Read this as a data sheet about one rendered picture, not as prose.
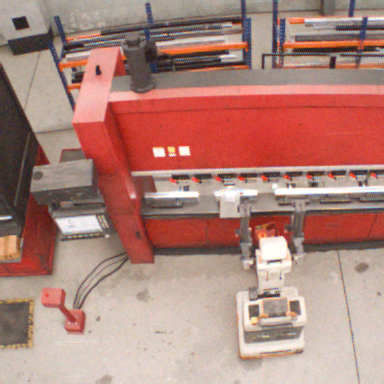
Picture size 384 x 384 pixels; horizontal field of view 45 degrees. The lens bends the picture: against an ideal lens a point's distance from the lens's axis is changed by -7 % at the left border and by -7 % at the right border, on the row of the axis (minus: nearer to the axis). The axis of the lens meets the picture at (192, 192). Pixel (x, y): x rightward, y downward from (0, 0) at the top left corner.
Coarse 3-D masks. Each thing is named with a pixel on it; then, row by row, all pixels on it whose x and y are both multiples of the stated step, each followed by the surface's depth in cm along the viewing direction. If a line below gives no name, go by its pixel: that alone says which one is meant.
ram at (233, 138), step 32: (128, 128) 385; (160, 128) 384; (192, 128) 383; (224, 128) 382; (256, 128) 381; (288, 128) 379; (320, 128) 377; (352, 128) 375; (128, 160) 419; (160, 160) 418; (192, 160) 417; (224, 160) 415; (256, 160) 414; (288, 160) 412; (320, 160) 410; (352, 160) 408
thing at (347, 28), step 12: (312, 24) 525; (324, 24) 525; (336, 24) 523; (348, 24) 522; (360, 24) 517; (372, 24) 520; (300, 36) 507; (312, 36) 507; (324, 36) 507; (336, 36) 507; (348, 36) 506; (372, 36) 505
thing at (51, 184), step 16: (80, 160) 375; (32, 176) 370; (48, 176) 369; (64, 176) 367; (80, 176) 366; (96, 176) 381; (32, 192) 363; (48, 192) 366; (64, 192) 366; (80, 192) 368; (96, 192) 376
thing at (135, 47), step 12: (132, 36) 326; (132, 48) 326; (144, 48) 329; (156, 48) 337; (132, 60) 335; (144, 60) 338; (156, 60) 338; (132, 72) 345; (144, 72) 346; (132, 84) 360; (144, 84) 354
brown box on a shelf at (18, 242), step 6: (0, 240) 441; (6, 240) 440; (12, 240) 439; (18, 240) 446; (0, 246) 437; (6, 246) 436; (12, 246) 436; (18, 246) 442; (0, 252) 433; (6, 252) 432; (12, 252) 432; (18, 252) 439; (0, 258) 436; (6, 258) 437; (12, 258) 439; (18, 258) 440
